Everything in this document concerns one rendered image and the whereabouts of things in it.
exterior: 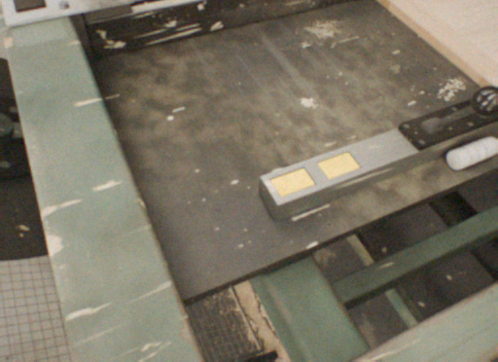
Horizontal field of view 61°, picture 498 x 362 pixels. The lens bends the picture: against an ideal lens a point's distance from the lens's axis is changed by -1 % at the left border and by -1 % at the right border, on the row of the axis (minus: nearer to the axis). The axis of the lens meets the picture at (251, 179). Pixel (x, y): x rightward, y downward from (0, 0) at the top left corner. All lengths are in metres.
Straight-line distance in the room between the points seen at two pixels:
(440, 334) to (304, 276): 0.17
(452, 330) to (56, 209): 0.42
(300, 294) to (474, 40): 0.61
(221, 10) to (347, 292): 0.54
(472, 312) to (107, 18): 0.67
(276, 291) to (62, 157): 0.30
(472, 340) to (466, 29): 0.64
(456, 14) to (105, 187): 0.79
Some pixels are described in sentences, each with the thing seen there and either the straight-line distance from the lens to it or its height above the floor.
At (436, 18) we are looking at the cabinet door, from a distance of 0.97.
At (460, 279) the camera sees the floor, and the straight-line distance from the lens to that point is 2.26.
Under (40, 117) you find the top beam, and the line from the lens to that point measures 0.58.
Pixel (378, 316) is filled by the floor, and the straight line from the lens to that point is 2.49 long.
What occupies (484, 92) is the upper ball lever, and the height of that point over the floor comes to 1.56.
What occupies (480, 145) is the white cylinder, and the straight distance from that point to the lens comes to 0.70.
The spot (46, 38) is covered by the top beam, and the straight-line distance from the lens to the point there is 0.71.
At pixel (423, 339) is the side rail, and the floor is 1.67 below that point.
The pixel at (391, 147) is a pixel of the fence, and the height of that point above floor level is 1.54.
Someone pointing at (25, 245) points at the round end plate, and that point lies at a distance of 1.08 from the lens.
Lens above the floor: 2.08
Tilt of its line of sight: 42 degrees down
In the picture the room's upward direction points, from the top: 85 degrees counter-clockwise
